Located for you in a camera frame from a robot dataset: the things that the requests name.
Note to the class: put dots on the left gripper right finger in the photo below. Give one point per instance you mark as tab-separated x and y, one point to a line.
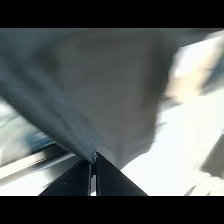
113	181

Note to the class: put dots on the grey garment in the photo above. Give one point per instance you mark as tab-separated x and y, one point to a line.
100	86

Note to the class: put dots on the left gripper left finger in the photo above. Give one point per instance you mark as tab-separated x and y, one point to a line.
74	181

